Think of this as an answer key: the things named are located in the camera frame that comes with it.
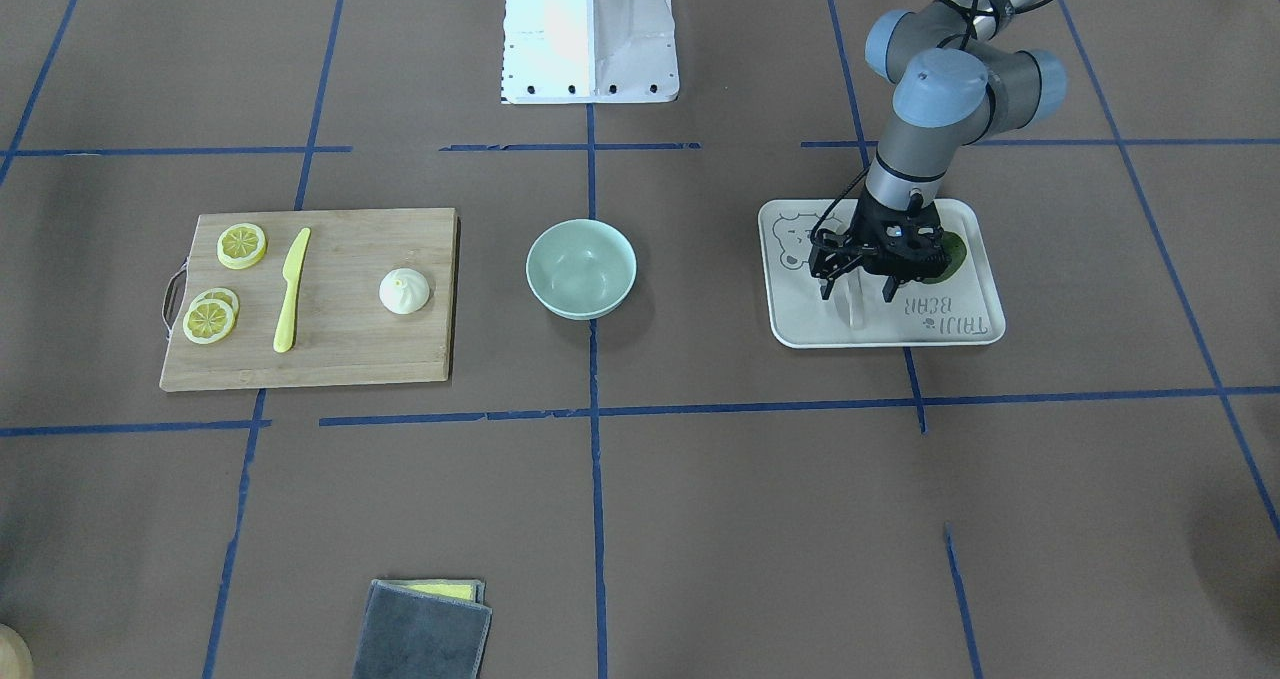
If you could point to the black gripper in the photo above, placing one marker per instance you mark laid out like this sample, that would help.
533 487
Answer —
833 258

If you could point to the beige plastic spoon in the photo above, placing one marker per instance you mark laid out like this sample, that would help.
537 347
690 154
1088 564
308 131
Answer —
854 307

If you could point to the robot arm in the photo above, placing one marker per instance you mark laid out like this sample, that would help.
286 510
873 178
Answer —
951 87

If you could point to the light green bowl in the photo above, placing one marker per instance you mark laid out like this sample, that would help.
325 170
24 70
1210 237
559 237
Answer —
581 269

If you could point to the white steamed bun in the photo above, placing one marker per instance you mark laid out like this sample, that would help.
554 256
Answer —
404 291

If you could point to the green avocado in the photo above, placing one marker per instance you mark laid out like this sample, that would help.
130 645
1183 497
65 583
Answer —
956 251

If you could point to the beige bear tray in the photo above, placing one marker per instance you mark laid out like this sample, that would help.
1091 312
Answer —
963 311

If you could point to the yellow sponge cloth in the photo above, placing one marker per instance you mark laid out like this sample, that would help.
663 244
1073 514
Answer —
461 590

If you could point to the bamboo cutting board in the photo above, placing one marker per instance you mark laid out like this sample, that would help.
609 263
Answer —
344 335

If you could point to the yellow plastic knife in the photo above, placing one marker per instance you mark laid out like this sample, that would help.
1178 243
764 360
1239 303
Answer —
286 324

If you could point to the grey folded cloth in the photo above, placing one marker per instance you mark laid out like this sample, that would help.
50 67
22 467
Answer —
408 634

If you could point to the lemon slice upper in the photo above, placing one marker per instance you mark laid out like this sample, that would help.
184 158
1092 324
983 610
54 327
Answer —
241 246

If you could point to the lemon slice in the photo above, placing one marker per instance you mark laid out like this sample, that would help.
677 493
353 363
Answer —
208 321
229 297
241 246

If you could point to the lemon slice lower back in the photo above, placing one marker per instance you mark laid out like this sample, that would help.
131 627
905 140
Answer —
229 297

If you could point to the lemon slice lower front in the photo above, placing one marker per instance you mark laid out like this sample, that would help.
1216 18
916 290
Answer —
208 321

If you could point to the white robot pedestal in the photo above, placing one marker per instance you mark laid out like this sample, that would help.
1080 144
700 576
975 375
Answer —
558 52

